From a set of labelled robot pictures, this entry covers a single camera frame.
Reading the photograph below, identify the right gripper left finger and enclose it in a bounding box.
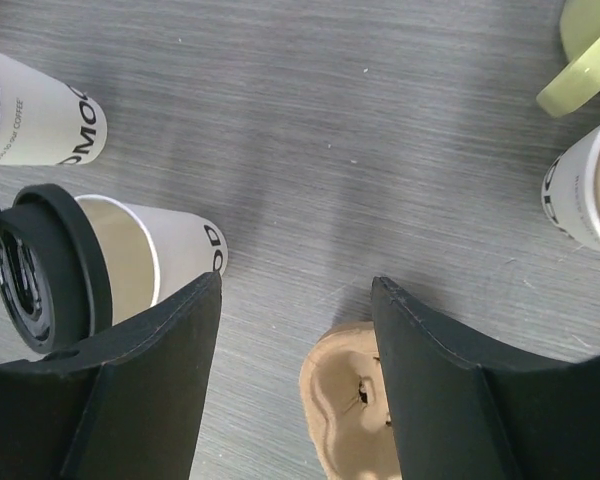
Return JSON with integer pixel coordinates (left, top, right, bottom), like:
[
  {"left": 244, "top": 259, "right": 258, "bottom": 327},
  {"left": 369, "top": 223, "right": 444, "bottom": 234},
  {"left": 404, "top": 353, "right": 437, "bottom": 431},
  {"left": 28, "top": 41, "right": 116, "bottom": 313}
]
[{"left": 0, "top": 273, "right": 222, "bottom": 479}]

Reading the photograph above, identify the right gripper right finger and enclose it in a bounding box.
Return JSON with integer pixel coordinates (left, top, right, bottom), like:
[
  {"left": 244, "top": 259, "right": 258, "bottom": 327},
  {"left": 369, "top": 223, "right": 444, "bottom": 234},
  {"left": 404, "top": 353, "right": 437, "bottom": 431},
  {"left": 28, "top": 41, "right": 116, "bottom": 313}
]
[{"left": 371, "top": 277, "right": 600, "bottom": 479}]

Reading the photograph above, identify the white paper cup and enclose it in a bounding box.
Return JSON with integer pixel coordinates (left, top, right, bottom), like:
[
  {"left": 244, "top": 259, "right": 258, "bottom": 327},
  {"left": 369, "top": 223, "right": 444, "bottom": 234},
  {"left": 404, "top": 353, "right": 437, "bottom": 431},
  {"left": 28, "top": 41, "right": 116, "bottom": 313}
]
[
  {"left": 75, "top": 194, "right": 229, "bottom": 325},
  {"left": 0, "top": 53, "right": 108, "bottom": 166}
]

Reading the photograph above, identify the cardboard cup carrier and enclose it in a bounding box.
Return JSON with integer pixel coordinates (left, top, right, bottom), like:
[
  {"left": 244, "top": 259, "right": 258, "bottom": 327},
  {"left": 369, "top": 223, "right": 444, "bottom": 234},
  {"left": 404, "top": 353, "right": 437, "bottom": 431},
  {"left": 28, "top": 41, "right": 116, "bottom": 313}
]
[{"left": 299, "top": 321, "right": 402, "bottom": 479}]

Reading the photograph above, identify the stack of paper cups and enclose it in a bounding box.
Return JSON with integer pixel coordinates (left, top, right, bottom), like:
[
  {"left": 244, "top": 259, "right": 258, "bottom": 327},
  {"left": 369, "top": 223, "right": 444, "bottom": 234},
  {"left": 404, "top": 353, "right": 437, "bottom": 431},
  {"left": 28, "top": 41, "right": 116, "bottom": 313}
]
[{"left": 541, "top": 125, "right": 600, "bottom": 252}]

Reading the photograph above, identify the yellow-green mug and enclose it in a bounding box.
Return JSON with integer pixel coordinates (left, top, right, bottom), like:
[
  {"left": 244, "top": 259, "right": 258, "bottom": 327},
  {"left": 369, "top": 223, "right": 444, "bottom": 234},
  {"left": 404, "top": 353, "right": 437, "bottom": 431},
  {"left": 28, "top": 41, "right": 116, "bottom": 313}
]
[{"left": 536, "top": 1, "right": 600, "bottom": 118}]

